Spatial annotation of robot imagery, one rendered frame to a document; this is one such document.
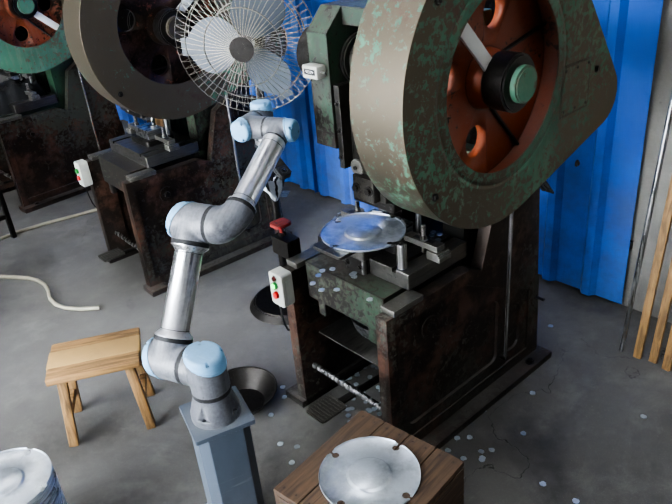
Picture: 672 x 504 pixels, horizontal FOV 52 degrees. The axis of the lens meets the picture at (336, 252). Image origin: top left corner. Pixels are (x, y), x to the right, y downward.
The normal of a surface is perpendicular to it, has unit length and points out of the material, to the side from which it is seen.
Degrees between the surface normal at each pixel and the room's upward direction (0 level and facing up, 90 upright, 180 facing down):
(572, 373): 0
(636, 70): 90
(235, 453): 90
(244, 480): 90
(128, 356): 0
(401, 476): 0
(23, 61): 90
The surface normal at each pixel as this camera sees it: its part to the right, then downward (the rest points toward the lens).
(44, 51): 0.71, 0.29
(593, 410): -0.08, -0.88
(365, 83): -0.74, 0.21
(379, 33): -0.70, -0.04
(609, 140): 0.10, 0.47
